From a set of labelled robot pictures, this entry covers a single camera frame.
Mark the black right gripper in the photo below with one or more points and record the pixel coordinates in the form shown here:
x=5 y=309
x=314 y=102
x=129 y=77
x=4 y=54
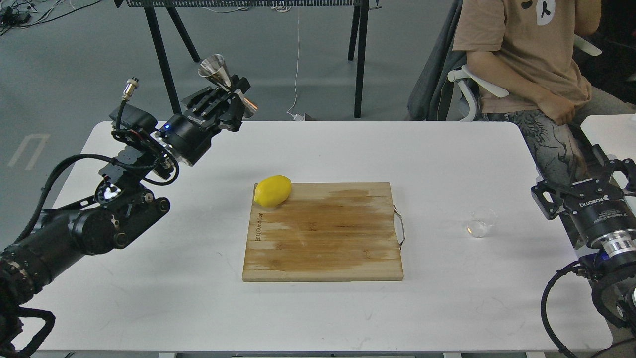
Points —
x=601 y=219

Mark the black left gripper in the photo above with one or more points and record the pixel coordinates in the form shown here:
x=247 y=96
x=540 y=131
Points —
x=188 y=138

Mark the steel jigger measuring cup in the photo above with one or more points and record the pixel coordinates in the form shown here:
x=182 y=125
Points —
x=214 y=69

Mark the small clear glass cup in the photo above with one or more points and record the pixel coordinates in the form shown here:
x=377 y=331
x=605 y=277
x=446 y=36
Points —
x=482 y=221

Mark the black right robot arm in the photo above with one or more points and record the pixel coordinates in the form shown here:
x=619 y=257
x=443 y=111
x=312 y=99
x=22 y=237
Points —
x=611 y=270

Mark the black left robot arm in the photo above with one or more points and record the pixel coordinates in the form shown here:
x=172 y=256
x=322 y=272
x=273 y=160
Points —
x=120 y=209

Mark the person's hand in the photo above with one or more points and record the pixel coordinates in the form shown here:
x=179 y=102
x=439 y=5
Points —
x=557 y=109

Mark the white side table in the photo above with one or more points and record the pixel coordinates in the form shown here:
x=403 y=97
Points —
x=615 y=134

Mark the yellow lemon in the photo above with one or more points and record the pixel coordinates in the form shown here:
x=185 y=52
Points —
x=272 y=191

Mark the person in tan shirt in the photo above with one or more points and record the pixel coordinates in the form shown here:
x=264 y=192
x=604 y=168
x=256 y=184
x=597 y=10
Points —
x=527 y=47

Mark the wooden cutting board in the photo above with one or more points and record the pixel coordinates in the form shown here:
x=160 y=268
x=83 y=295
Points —
x=325 y=232

